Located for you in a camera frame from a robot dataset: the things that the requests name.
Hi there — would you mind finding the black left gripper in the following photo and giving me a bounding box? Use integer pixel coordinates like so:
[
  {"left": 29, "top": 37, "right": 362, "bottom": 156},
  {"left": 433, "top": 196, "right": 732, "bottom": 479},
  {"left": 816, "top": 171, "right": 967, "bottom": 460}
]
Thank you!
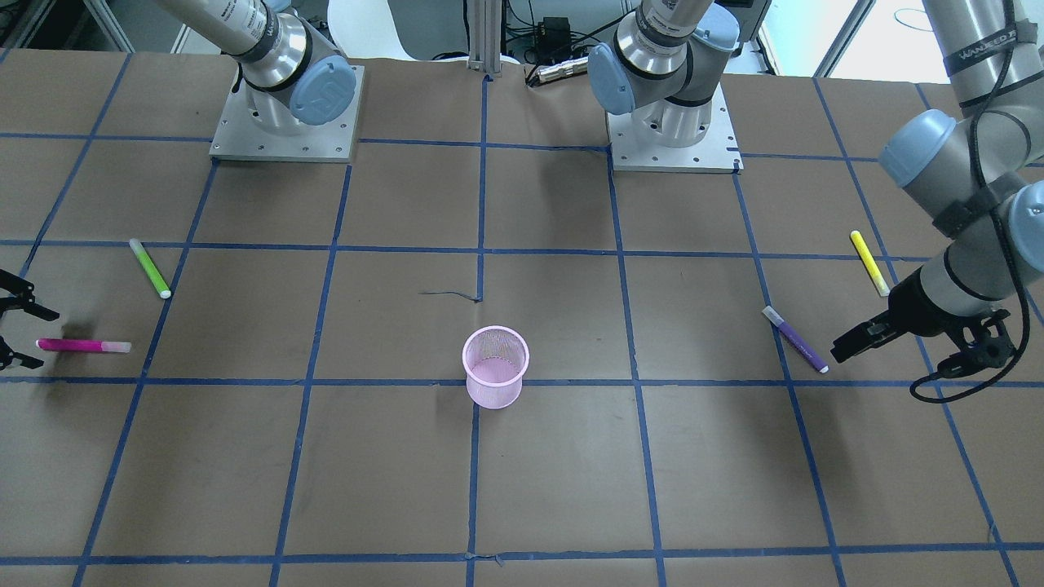
[{"left": 831, "top": 281, "right": 947, "bottom": 363}]

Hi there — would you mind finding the pink pen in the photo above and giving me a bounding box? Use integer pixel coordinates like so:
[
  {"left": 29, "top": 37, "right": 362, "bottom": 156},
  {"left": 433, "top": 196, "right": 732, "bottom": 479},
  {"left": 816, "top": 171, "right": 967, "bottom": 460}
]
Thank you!
[{"left": 35, "top": 338, "right": 133, "bottom": 354}]

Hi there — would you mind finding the purple pen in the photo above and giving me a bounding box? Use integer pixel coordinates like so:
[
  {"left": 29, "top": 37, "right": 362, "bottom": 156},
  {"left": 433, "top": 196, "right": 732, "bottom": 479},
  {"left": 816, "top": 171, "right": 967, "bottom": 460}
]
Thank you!
[{"left": 762, "top": 305, "right": 830, "bottom": 374}]

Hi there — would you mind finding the pink mesh cup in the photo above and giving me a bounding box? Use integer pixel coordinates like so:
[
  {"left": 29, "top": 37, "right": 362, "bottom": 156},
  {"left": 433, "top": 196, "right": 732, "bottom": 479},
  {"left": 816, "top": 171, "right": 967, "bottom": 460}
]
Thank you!
[{"left": 460, "top": 324, "right": 530, "bottom": 409}]

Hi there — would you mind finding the yellow highlighter pen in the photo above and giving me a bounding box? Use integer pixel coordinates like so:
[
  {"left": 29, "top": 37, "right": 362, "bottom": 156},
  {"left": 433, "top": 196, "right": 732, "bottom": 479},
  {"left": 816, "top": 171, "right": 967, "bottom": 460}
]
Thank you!
[{"left": 849, "top": 230, "right": 891, "bottom": 298}]

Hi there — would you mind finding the green highlighter pen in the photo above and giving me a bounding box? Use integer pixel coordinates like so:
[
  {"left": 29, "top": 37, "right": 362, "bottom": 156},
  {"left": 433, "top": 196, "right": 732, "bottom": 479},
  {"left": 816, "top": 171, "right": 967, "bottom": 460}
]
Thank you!
[{"left": 128, "top": 238, "right": 172, "bottom": 300}]

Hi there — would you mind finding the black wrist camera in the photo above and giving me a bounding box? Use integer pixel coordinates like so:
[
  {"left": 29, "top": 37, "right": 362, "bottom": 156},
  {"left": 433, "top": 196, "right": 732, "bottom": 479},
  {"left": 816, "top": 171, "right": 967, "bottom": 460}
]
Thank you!
[{"left": 936, "top": 309, "right": 1015, "bottom": 379}]

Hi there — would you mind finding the black camera cable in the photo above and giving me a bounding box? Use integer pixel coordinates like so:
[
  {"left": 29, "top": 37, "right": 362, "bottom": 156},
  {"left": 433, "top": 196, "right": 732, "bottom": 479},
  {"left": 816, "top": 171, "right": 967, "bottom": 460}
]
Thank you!
[{"left": 910, "top": 310, "right": 1033, "bottom": 404}]

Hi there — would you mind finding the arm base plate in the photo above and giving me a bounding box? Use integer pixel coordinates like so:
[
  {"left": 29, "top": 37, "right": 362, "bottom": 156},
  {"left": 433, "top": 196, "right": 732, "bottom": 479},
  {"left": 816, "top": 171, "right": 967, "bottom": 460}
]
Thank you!
[
  {"left": 209, "top": 64, "right": 366, "bottom": 163},
  {"left": 606, "top": 86, "right": 745, "bottom": 174}
]

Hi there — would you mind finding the aluminium frame post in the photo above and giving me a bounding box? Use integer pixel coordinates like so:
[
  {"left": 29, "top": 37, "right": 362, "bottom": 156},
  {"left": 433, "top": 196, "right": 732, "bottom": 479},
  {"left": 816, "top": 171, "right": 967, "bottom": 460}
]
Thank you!
[{"left": 465, "top": 0, "right": 504, "bottom": 79}]

